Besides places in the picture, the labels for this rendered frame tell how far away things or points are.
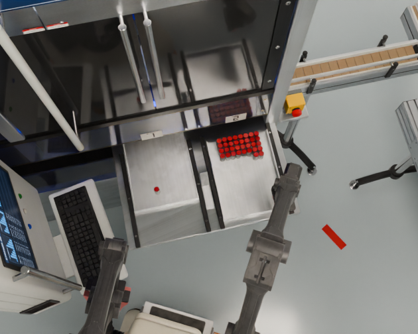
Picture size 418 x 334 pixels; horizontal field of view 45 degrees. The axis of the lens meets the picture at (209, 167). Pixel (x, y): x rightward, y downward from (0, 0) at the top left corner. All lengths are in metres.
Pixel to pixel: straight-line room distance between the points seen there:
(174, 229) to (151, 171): 0.26
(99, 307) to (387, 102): 2.44
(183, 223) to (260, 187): 0.35
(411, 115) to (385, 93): 0.69
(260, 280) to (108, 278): 0.42
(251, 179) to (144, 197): 0.44
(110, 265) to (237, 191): 0.77
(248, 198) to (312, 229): 0.98
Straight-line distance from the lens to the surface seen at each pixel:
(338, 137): 3.16
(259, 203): 2.04
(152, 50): 1.33
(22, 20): 1.28
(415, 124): 2.71
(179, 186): 2.05
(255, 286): 1.31
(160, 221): 2.03
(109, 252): 1.50
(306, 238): 2.95
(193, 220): 2.02
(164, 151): 2.10
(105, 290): 1.39
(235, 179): 2.06
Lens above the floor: 2.85
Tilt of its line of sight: 72 degrees down
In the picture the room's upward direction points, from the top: straight up
